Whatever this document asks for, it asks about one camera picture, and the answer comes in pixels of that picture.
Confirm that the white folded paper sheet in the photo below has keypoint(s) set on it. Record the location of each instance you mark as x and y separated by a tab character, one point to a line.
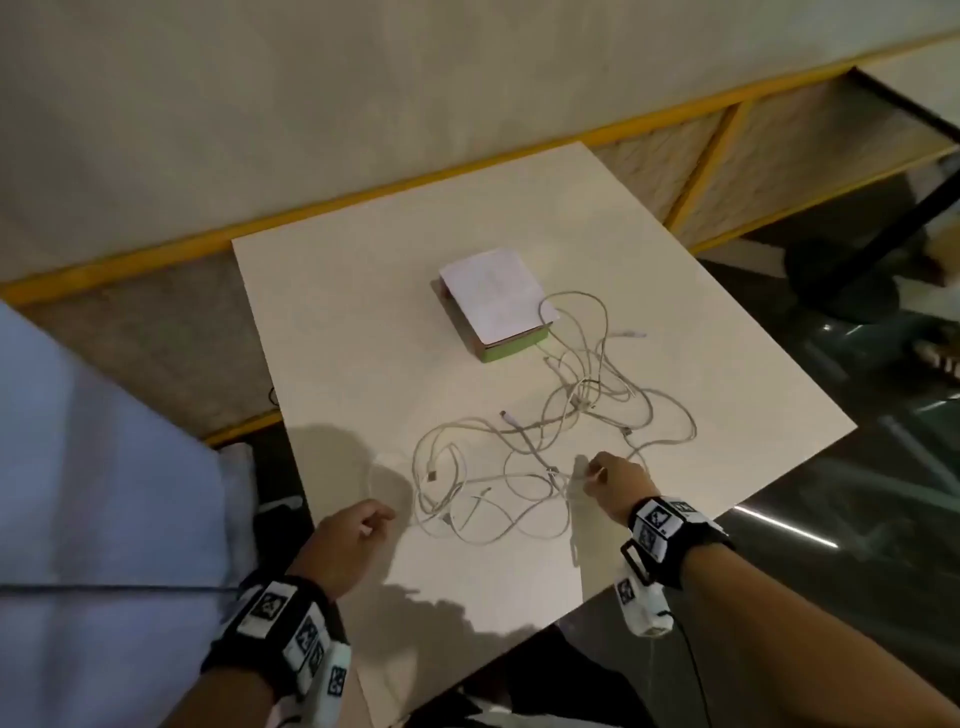
495	296

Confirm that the person's right hand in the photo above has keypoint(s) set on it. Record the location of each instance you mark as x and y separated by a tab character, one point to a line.
622	487

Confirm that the black left marker wristband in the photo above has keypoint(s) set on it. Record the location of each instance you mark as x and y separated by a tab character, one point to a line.
240	645

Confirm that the person's left forearm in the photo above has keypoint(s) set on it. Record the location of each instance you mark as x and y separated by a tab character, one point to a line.
217	701

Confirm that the person's right forearm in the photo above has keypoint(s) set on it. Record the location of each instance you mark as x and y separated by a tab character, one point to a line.
787	652

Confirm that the grey metal rod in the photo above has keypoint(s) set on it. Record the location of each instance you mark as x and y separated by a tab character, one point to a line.
112	586

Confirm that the white black-edged table top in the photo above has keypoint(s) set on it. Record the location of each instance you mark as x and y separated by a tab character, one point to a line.
922	82

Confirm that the black table pedestal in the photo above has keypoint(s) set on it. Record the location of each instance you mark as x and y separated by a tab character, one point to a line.
840	281

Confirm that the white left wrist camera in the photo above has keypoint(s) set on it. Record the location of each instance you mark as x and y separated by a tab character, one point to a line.
335	679

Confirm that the black right marker wristband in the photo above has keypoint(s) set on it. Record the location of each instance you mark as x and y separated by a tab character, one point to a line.
690	555

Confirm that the black marker wristband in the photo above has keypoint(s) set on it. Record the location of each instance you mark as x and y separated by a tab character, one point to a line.
690	555
240	645

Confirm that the black bag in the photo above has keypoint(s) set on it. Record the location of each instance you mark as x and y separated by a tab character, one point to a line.
281	532

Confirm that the yellow framed mesh partition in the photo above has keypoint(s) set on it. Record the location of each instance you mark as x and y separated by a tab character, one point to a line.
787	150

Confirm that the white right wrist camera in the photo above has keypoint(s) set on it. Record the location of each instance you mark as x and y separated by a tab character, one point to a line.
637	607

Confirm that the person's left hand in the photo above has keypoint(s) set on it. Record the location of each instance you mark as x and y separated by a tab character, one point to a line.
341	547

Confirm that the person's black trousers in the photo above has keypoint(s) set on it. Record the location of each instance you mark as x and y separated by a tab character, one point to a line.
570	690

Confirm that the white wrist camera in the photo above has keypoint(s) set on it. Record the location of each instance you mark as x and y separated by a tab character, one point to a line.
637	607
335	679

